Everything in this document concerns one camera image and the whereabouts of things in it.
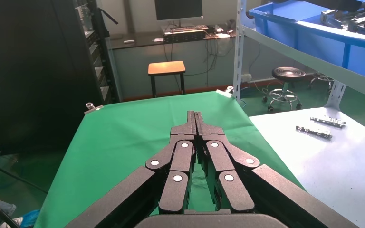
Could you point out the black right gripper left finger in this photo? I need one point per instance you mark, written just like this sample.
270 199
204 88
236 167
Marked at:
177 176

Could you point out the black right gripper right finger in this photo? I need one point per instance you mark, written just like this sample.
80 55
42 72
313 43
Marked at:
229 179

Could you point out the green table cloth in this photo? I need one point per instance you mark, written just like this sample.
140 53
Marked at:
122 141

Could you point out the silver binder clip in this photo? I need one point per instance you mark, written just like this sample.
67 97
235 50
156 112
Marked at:
225 92
92 108

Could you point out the small notched metal strip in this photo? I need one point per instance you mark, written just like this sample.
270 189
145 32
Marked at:
327 121
314 132

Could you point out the orange top square stool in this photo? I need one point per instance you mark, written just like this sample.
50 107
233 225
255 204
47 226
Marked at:
166 67

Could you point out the black seat chrome stool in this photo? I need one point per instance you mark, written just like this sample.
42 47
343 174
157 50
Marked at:
288 74

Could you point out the chrome base stool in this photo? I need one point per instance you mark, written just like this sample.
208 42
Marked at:
320 78

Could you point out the black rack equipment box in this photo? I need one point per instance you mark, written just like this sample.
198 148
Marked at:
184 36

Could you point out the small white remote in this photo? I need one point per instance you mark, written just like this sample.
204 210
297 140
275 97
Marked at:
129 41

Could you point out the white metal shelf rack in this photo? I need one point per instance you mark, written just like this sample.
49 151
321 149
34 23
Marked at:
311 61

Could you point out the white paper stack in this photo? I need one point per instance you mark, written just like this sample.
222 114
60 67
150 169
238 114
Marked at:
222 35

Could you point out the black computer keyboard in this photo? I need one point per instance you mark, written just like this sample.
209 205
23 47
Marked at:
188 28

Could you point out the blue plastic bin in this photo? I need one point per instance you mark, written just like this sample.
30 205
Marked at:
321 41

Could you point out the black computer monitor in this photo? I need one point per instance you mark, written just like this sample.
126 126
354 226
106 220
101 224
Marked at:
179 8

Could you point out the tall black equipment cabinet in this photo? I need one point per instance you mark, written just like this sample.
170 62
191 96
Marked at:
37 72

